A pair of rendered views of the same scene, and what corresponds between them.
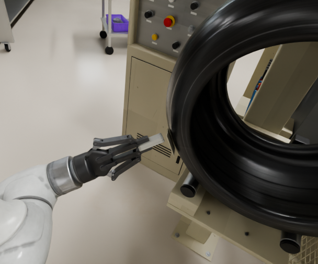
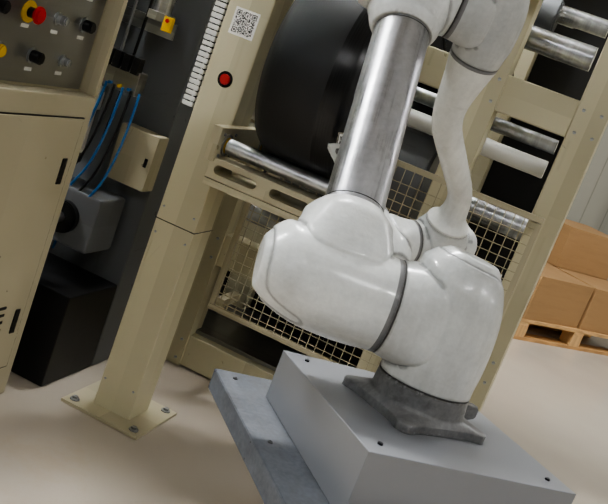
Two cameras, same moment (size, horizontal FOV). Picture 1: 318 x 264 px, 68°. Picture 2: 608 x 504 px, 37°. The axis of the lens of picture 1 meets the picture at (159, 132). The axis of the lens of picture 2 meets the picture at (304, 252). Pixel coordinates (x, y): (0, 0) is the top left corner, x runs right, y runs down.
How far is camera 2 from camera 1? 2.38 m
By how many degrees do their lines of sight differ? 87
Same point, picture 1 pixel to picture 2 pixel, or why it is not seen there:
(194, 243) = (148, 417)
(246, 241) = not seen: hidden behind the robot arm
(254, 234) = not seen: hidden behind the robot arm
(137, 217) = (91, 468)
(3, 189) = (403, 237)
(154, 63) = (10, 107)
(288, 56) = (267, 37)
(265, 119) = (245, 113)
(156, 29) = (2, 32)
